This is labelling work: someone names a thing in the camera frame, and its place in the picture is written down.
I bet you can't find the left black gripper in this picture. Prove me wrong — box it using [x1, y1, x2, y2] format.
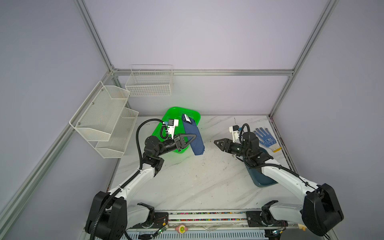
[156, 133, 196, 157]

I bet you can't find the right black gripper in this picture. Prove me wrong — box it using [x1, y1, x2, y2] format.
[213, 139, 250, 159]

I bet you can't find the dark blue paper napkin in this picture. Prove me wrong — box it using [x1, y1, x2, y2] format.
[182, 114, 205, 156]

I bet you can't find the silver metal spoon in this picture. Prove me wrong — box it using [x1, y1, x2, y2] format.
[184, 114, 192, 124]

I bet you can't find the green plastic perforated basket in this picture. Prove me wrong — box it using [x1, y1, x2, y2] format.
[151, 106, 202, 155]

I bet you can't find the dark teal plastic tray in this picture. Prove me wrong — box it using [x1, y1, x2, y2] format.
[243, 148, 277, 188]

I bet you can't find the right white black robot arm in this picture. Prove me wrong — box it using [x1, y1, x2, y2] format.
[214, 133, 344, 237]

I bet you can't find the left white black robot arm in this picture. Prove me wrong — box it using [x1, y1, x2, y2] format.
[85, 134, 197, 240]

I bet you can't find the blue white work glove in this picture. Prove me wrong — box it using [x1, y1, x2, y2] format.
[254, 128, 282, 153]

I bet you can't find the white mesh two-tier shelf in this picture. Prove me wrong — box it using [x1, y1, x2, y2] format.
[69, 82, 139, 159]

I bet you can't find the pink green round toy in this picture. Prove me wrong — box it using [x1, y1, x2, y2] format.
[175, 225, 188, 234]

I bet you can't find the yellow toy figure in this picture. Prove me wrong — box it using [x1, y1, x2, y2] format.
[298, 224, 307, 232]

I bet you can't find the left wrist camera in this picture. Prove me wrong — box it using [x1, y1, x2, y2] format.
[165, 119, 179, 139]

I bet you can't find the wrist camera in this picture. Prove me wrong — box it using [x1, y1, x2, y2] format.
[165, 119, 179, 139]
[229, 125, 242, 143]

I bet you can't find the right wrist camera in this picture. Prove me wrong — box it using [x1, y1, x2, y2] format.
[229, 125, 242, 143]

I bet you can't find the white wire wall basket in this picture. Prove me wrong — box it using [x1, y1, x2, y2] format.
[125, 65, 174, 97]

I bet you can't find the aluminium front rail frame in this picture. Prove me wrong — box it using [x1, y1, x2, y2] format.
[123, 208, 298, 240]

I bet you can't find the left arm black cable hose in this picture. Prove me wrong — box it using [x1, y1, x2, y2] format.
[89, 118, 169, 240]

